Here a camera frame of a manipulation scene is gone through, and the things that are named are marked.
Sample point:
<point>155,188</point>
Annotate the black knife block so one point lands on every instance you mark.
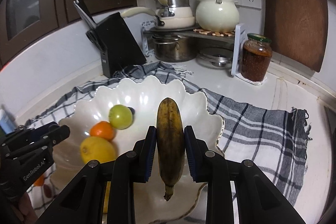
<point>118,48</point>

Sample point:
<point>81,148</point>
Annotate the overripe brown banana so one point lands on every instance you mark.
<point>170,144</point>

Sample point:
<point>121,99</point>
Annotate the steel pot under shelf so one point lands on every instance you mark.
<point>174,48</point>

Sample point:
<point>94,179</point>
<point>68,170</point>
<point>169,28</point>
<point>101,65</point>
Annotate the large yellow lemon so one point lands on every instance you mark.
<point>96,148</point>

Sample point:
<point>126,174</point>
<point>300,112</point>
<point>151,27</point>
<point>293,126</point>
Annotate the white scalloped fruit bowl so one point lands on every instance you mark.
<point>144,98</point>

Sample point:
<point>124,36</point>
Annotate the steel lid under shelf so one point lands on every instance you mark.
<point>215,57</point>

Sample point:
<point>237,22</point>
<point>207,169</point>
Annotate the orange tangerine in bowl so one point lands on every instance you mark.
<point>103,129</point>

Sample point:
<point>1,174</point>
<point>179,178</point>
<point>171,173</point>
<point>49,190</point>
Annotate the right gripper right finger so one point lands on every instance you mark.
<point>208,166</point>

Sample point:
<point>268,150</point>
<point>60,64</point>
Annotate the dark red plum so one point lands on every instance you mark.
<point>47,191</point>

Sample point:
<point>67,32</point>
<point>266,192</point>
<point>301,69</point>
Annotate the metal kitchen shelf rack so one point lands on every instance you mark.
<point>233,41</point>

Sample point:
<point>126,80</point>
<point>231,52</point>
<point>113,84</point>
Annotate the green apple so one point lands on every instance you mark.
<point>120,117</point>

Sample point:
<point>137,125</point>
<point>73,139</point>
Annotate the glass jar brown sauce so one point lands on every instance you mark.
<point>257,54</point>

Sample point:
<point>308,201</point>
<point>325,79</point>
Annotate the blue pump soap bottle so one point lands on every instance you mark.
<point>7,125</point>

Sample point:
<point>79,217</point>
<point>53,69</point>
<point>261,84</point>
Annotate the orange tangerine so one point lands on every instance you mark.
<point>103,129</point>
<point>40,181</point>

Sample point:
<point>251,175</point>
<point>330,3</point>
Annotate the yellow mango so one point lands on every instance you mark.
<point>106,199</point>

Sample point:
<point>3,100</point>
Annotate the checkered kitchen cloth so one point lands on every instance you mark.
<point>268,146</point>

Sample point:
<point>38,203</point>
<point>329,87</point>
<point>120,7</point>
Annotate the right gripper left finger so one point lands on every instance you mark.
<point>133,166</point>

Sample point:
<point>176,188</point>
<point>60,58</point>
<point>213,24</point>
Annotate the brown wooden cutting board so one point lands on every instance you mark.
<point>298,30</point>

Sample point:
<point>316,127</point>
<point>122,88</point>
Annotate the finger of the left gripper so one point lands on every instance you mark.
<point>58,135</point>
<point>38,131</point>

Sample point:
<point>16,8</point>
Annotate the cream saucepan with handle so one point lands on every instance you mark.
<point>163,23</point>

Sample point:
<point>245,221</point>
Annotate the person's hand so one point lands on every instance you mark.
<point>25,211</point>

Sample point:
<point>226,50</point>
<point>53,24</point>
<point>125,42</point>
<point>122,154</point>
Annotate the dark plum in bowl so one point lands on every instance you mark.
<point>132,110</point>

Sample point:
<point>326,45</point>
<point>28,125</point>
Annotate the cream round pot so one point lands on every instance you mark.
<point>217,15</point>

